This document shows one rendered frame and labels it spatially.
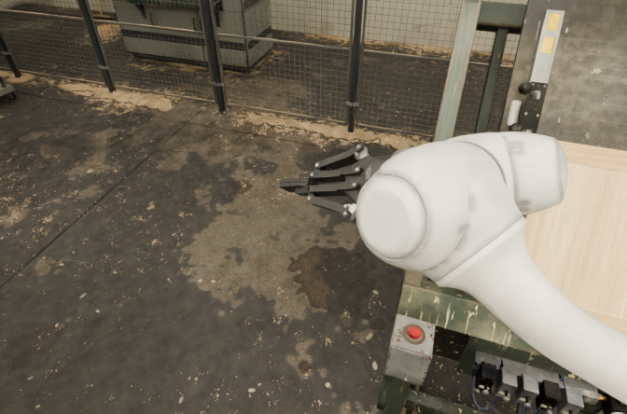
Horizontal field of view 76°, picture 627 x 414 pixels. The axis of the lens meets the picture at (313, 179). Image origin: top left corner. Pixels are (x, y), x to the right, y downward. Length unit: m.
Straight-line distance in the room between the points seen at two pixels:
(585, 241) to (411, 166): 1.22
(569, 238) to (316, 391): 1.37
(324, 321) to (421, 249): 2.11
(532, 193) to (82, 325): 2.53
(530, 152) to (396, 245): 0.22
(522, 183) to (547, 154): 0.04
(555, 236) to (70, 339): 2.40
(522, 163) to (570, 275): 1.08
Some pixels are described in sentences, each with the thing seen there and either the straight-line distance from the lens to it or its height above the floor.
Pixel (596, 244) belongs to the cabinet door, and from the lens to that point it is 1.55.
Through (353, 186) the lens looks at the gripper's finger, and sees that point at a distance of 0.62.
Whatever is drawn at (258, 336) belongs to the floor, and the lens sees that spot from 2.40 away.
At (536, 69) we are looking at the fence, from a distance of 1.46.
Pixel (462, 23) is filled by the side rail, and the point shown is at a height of 1.65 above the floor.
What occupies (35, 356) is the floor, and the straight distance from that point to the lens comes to 2.75.
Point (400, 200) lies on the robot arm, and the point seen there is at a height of 1.83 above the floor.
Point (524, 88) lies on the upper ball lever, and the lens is 1.33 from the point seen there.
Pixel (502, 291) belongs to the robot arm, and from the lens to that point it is 0.39.
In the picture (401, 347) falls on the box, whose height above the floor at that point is 0.93.
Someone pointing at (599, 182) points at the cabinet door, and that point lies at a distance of 1.52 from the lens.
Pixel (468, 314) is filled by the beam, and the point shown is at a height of 0.87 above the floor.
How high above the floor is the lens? 2.05
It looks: 38 degrees down
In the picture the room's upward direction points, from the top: straight up
